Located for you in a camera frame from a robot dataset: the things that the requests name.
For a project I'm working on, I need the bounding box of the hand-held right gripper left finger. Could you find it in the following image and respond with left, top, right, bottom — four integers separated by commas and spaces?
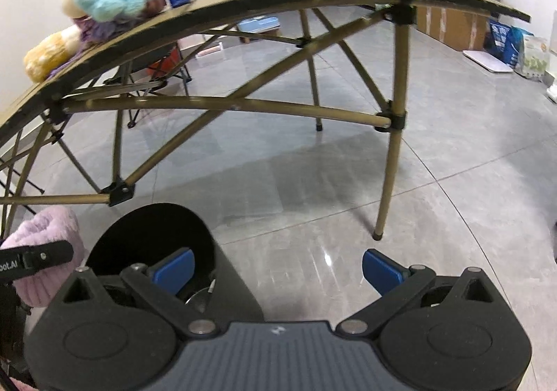
60, 247, 219, 336

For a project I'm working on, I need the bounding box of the white bathroom scale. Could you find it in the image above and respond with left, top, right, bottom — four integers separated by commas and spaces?
462, 49, 514, 74

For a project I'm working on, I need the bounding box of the large cardboard box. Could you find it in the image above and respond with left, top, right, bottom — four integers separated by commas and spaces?
415, 4, 490, 51

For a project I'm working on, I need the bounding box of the black folding chair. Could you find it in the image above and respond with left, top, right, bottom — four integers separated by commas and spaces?
102, 43, 192, 128

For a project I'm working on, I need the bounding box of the red bucket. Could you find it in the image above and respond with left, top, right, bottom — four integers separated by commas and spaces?
148, 47, 181, 79

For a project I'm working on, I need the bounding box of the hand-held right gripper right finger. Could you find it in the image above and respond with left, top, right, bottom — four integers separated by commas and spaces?
337, 248, 497, 336

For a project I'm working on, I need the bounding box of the light blue box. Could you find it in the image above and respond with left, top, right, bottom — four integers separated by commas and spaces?
237, 16, 281, 33

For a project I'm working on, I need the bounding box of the blue printed bag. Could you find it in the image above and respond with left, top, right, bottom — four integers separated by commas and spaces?
487, 21, 534, 67

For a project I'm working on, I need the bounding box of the pile of plush toys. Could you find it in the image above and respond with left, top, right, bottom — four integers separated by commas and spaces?
23, 0, 168, 83

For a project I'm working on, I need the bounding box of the white and green bag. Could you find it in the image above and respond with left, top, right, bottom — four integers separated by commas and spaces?
520, 35, 550, 81

